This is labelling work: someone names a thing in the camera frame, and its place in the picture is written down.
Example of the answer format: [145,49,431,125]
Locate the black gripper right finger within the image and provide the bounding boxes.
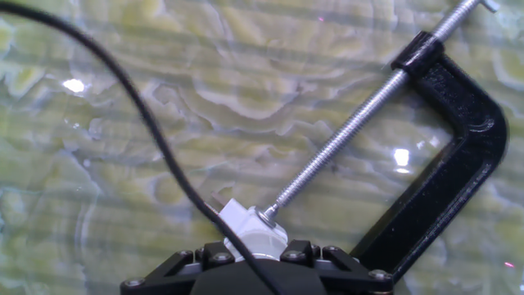
[280,239,395,295]

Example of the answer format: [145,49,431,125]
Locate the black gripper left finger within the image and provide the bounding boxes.
[120,241,237,295]

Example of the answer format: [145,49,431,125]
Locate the white lamp socket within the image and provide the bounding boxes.
[218,197,290,247]

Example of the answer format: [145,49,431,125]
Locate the green marble pattern mat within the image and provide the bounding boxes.
[0,0,524,295]

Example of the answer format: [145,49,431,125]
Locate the black C-clamp with steel screw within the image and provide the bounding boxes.
[255,0,509,284]

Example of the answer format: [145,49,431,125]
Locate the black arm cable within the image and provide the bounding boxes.
[0,1,287,295]

